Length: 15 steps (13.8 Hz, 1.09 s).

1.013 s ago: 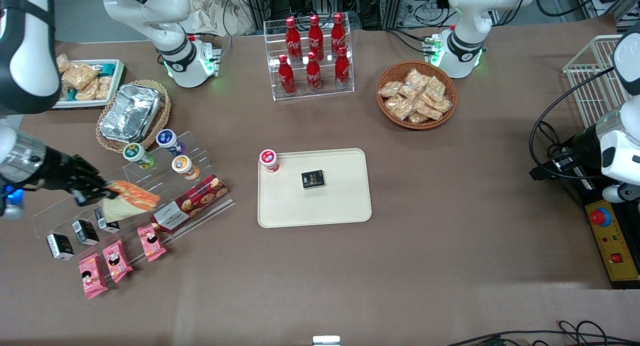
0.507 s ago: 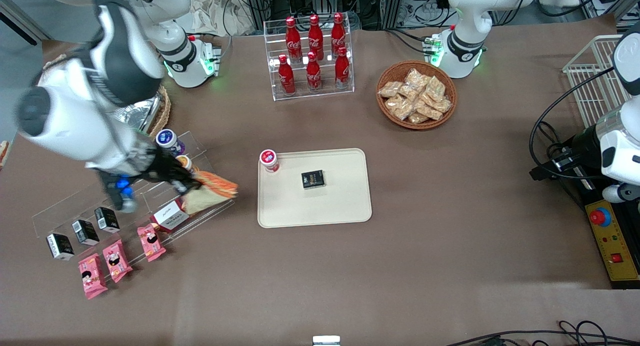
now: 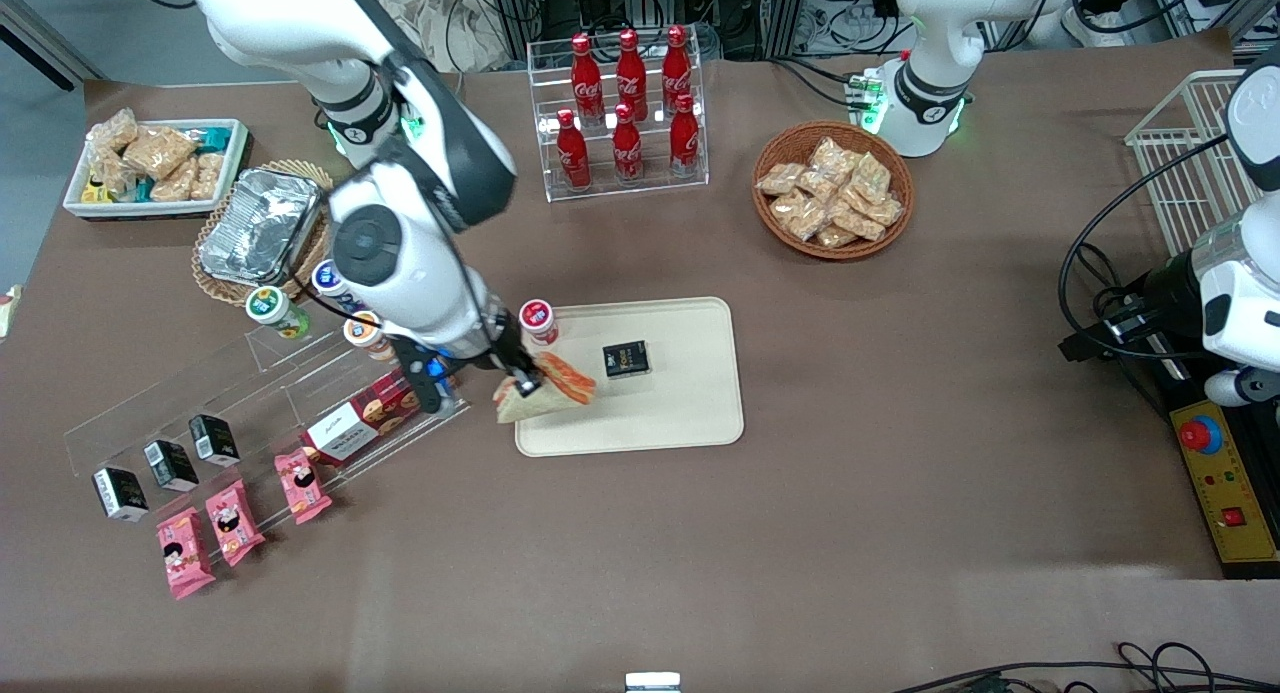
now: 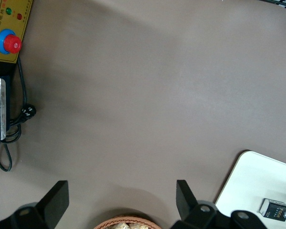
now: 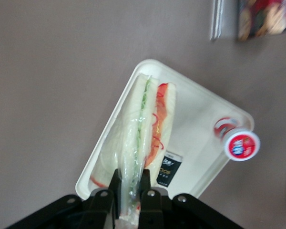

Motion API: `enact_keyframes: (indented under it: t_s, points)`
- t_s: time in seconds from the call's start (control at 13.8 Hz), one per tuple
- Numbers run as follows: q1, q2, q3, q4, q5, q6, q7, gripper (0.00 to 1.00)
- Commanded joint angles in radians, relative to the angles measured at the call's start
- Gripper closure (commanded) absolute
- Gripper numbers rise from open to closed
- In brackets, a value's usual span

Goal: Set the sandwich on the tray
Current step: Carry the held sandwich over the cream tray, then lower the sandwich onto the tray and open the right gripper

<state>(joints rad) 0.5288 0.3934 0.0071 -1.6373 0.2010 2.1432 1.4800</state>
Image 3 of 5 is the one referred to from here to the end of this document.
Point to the beige crumpled cloth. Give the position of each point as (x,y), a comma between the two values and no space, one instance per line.
(440,23)

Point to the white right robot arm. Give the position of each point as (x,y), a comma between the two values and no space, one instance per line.
(300,23)

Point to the clear bag of beige snacks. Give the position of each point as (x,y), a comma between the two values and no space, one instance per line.
(110,176)
(113,131)
(208,175)
(158,151)
(175,185)

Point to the yellow emergency stop control box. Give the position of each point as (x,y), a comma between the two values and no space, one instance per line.
(1225,473)

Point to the small black milk carton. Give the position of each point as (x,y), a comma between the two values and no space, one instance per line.
(171,465)
(215,440)
(120,493)

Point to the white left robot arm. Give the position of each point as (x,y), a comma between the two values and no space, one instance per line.
(935,33)

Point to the clear packet of crackers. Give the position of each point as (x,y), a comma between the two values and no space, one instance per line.
(836,237)
(800,215)
(780,179)
(820,186)
(858,221)
(885,211)
(830,156)
(870,176)

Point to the triangle sandwich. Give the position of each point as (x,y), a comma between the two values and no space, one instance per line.
(560,383)

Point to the clear acrylic bottle rack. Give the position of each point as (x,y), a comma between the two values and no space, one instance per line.
(650,188)

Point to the aluminium frame post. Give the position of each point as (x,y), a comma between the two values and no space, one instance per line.
(515,8)

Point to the blue cap yogurt bottle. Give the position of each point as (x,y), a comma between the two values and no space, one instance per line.
(325,276)

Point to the light wicker basket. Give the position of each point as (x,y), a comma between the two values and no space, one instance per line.
(210,278)

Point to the red cookie box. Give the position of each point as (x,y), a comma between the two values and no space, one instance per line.
(360,423)

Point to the green cap yogurt bottle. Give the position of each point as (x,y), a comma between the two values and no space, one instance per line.
(272,308)

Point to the orange cap yogurt bottle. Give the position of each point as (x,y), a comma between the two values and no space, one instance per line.
(362,331)

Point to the white rectangular bin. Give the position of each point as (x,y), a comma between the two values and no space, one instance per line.
(237,153)

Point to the beige plastic tray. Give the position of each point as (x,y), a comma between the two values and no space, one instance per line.
(680,403)

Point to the teal snack packet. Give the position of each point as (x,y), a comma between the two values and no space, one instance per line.
(212,136)

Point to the pink snack pack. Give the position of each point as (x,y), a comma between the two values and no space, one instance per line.
(234,523)
(184,553)
(303,486)

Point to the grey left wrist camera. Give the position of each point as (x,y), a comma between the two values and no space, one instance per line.
(1240,386)

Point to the clear acrylic stepped stand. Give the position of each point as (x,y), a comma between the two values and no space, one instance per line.
(270,403)

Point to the red cap yogurt bottle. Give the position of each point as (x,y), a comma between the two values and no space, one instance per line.
(538,320)

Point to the yellow snack packet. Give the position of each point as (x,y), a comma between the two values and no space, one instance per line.
(96,192)

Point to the silver foil container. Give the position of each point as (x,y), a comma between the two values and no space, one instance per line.
(260,225)

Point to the black box with gold print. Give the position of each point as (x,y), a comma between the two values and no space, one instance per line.
(627,360)

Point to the round brown wicker basket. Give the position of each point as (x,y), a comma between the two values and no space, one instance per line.
(790,141)

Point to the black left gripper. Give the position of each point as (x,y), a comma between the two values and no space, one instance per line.
(1160,291)

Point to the red cola bottle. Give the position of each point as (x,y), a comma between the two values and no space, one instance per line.
(631,68)
(586,73)
(572,155)
(627,148)
(685,141)
(677,65)

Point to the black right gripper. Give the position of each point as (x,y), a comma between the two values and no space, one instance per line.
(507,357)

